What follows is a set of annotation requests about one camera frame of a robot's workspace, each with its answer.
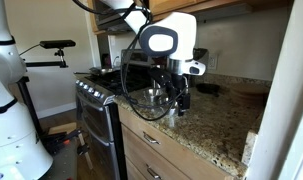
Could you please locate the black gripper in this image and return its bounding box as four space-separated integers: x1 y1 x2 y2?
148 67 190 116

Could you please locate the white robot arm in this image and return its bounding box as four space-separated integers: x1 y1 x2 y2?
102 0 206 116

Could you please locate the steel bowl on counter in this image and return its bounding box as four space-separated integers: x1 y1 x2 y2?
143 88 168 108

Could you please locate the light wooden drawer cabinet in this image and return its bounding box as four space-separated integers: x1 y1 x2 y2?
119 107 234 180

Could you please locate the stack of wooden plates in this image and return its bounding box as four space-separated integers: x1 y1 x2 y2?
230 83 269 106

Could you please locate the stainless steel gas stove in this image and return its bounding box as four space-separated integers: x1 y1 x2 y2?
74 48 165 180

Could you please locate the frying pan on stove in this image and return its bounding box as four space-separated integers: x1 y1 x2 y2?
88 67 116 76

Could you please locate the top drawer handle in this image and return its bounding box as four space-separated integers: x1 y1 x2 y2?
143 132 161 145

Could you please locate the drawer handle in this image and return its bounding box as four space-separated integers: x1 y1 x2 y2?
143 132 161 145
146 164 162 180

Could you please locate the white wall outlet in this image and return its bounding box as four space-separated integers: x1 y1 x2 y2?
208 54 218 70

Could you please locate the middle drawer handle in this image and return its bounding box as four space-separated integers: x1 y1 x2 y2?
146 164 162 180

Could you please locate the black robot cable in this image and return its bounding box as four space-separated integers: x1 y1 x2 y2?
72 0 192 122

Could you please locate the black camera on stand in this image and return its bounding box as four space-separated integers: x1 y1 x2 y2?
26 40 76 68

